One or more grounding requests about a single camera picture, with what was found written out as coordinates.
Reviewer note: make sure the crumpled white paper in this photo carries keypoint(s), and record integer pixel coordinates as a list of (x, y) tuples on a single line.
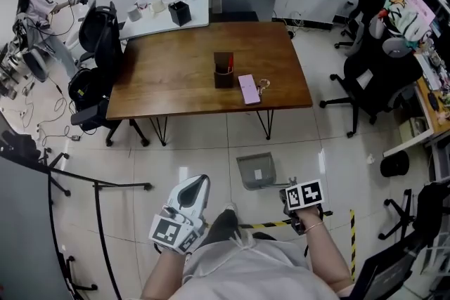
[(370, 159)]

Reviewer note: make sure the cream cup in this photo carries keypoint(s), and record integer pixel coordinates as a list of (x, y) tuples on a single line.
[(157, 7)]

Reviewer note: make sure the grey dustpan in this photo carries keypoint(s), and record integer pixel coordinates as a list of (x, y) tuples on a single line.
[(256, 168)]

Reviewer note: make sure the white table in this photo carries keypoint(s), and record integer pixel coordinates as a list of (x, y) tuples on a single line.
[(197, 10)]

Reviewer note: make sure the grey partition panel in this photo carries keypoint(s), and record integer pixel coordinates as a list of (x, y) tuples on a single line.
[(24, 228)]

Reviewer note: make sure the person's left forearm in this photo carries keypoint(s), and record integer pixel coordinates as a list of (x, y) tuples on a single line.
[(161, 277)]

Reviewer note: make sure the red pen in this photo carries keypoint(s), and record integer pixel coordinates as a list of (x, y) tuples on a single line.
[(230, 64)]

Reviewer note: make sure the black gaming chair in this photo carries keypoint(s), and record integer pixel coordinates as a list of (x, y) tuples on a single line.
[(379, 73)]

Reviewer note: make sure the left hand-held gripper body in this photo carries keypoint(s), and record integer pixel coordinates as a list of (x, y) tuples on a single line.
[(168, 232)]

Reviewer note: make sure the wooden desk with white frame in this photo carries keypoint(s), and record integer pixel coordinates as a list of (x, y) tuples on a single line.
[(434, 116)]

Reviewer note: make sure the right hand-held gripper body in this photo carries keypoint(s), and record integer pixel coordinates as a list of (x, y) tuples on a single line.
[(304, 195)]

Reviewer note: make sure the pink flat case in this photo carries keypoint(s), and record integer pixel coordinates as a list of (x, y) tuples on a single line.
[(249, 89)]

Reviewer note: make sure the black swivel chair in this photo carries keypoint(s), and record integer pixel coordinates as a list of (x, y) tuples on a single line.
[(430, 210)]

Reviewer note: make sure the black power adapter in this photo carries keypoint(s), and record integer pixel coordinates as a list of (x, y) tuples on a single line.
[(75, 138)]

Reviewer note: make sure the black round stool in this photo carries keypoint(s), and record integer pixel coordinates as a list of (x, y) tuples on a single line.
[(394, 163)]

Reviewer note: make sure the black backpack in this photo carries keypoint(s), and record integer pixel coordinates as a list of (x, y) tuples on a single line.
[(84, 88)]

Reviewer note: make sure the person's white shirt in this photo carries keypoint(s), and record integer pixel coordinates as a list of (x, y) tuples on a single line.
[(253, 274)]

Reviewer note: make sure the black square container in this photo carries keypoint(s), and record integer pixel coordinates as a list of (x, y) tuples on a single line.
[(180, 14)]

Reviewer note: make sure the white mug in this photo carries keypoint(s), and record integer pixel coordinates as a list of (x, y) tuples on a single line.
[(133, 14)]

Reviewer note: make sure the colourful patterned cloth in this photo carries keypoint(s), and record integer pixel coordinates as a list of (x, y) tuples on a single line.
[(404, 17)]

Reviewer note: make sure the yellow black floor tape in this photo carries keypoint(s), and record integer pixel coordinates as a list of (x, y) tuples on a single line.
[(267, 224), (353, 246)]

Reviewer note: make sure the monitor with pink screen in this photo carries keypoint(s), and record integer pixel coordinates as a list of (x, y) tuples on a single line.
[(420, 5)]

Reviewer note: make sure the brown wooden table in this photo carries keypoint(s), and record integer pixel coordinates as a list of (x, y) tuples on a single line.
[(168, 73)]

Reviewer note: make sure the black flat screen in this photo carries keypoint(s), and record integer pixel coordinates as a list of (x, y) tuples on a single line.
[(383, 277)]

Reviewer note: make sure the black wheeled rack frame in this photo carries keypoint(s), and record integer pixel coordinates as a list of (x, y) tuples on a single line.
[(123, 185)]

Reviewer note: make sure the person's leg with shoe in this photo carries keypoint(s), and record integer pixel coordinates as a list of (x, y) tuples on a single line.
[(221, 228)]

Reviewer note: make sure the black mesh office chair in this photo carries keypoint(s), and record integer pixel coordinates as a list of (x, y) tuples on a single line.
[(102, 38)]

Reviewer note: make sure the person's right forearm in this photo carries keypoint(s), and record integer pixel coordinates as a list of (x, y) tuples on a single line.
[(323, 256)]

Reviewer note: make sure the brown pen holder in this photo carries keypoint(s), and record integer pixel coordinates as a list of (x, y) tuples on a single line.
[(223, 80)]

